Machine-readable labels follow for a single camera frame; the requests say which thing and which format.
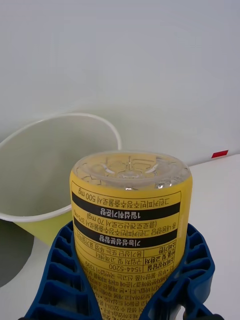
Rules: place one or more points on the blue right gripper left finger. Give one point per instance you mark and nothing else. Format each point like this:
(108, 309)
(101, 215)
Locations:
(62, 282)

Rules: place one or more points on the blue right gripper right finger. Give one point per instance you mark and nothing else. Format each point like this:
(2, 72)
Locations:
(190, 280)

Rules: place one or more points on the yellow bottle with black cap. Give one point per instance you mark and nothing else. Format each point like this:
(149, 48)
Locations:
(130, 225)

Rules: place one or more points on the yellow-green plastic waste bin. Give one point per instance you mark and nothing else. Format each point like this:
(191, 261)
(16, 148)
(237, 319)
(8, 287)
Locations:
(50, 162)

